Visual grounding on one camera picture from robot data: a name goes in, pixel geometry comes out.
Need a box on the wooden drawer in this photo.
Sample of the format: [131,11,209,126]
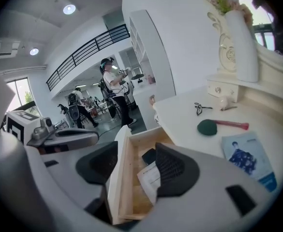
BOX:
[105,125,175,226]

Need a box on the cream ornate vanity table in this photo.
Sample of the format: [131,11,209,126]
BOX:
[153,0,283,196]

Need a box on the bright window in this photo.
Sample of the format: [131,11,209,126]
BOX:
[6,77,39,116]

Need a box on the small pink ornament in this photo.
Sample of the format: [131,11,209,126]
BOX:
[219,95,232,110]

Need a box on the ceiling air conditioner vent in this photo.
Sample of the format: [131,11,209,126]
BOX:
[0,40,21,60]

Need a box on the green powder puff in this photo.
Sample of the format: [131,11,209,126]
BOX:
[196,118,220,138]

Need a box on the blue face mask packet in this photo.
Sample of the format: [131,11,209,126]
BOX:
[221,131,279,193]

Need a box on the wooden chair patterned cushion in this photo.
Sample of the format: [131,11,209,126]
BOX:
[149,94,162,126]

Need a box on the small black box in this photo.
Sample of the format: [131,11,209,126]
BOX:
[141,148,158,165]

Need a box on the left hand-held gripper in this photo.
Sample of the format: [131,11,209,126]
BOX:
[5,109,100,155]

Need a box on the pink flower bouquet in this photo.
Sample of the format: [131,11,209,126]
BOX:
[209,0,253,27]

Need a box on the black eyelash curler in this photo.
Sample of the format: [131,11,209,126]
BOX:
[194,102,213,117]

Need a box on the white bookshelf partition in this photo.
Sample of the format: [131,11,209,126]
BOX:
[129,9,177,99]

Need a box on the white counter cabinet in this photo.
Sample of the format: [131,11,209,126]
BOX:
[131,82,158,111]

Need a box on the green round pink-handled brush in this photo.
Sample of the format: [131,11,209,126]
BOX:
[214,119,250,131]

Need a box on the oval vanity mirror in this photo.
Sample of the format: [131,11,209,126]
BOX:
[238,0,283,58]

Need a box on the white ribbed vase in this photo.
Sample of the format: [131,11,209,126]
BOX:
[224,9,259,83]

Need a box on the clear white sachet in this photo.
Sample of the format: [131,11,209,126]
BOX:
[136,160,162,205]

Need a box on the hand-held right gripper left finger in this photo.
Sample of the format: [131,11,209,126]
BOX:
[24,141,119,226]

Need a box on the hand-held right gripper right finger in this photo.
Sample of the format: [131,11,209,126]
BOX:
[131,143,274,232]

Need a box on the white round machine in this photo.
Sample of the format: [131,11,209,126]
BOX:
[131,73,145,87]

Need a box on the black balcony railing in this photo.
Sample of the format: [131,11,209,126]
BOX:
[45,23,131,92]

